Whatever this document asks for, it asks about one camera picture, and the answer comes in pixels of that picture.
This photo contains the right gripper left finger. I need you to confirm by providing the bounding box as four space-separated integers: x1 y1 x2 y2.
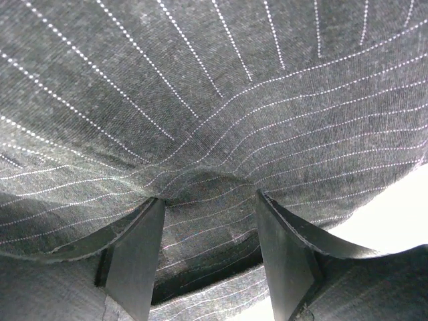
50 198 165 320

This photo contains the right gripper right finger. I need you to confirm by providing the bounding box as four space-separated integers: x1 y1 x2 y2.
255 190 381 320

